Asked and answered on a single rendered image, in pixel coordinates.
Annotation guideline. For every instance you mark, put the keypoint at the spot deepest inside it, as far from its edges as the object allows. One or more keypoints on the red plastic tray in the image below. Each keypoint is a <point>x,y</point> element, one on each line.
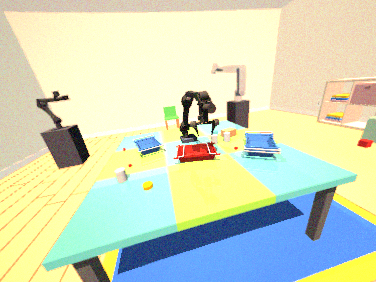
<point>200,149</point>

